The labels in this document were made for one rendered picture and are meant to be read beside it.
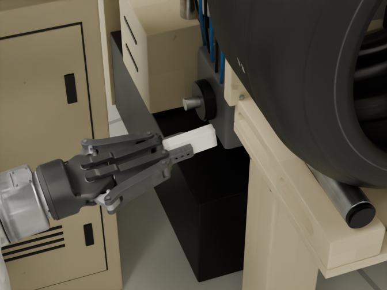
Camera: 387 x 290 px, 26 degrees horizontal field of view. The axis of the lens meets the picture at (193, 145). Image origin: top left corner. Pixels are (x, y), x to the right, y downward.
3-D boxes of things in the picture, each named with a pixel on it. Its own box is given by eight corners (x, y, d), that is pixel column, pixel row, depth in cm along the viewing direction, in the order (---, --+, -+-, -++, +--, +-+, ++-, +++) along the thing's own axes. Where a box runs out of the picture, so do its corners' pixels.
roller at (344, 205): (276, 80, 143) (252, 91, 142) (271, 60, 139) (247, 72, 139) (378, 221, 118) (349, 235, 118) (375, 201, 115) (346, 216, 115)
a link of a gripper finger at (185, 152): (154, 155, 109) (161, 170, 107) (190, 142, 110) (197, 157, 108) (155, 163, 110) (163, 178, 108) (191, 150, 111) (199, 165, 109)
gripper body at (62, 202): (42, 197, 102) (114, 172, 104) (28, 153, 108) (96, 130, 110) (57, 236, 107) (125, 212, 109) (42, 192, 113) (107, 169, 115)
